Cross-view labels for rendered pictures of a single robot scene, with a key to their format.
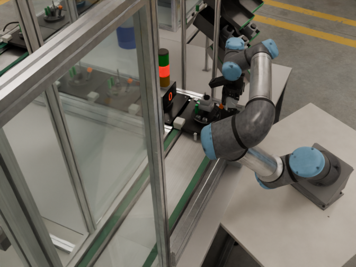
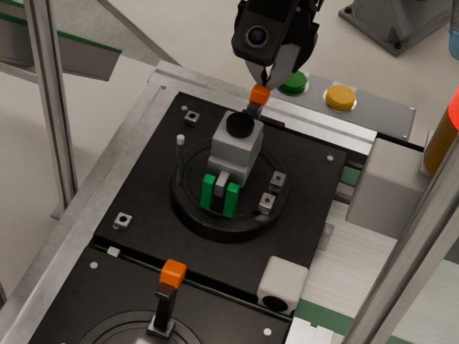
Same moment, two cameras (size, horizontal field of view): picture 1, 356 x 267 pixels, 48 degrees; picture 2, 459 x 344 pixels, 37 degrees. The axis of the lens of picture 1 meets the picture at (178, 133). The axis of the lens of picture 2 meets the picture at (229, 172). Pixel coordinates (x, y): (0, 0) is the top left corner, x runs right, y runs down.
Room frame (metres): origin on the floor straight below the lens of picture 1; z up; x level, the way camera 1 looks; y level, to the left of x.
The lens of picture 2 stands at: (1.58, 0.33, 1.63)
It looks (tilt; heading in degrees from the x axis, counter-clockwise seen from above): 52 degrees down; 257
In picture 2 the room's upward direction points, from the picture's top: 9 degrees clockwise
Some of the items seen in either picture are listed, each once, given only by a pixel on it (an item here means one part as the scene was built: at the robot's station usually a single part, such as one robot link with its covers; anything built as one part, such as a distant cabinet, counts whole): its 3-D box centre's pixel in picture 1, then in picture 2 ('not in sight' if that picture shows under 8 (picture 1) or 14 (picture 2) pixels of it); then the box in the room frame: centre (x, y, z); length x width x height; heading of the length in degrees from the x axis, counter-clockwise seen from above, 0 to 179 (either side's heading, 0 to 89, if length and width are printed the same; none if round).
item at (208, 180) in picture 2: not in sight; (207, 192); (1.50, -0.11, 1.01); 0.01 x 0.01 x 0.05; 63
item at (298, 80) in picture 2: not in sight; (291, 83); (1.36, -0.32, 0.96); 0.04 x 0.04 x 0.02
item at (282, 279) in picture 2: (179, 123); (281, 286); (1.43, -0.01, 0.97); 0.05 x 0.05 x 0.04; 63
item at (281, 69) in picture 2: (229, 104); (287, 55); (1.40, -0.24, 1.10); 0.06 x 0.03 x 0.09; 64
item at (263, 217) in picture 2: (205, 115); (229, 185); (1.47, -0.14, 0.98); 0.14 x 0.14 x 0.02
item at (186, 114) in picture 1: (205, 118); (228, 194); (1.47, -0.14, 0.96); 0.24 x 0.24 x 0.02; 63
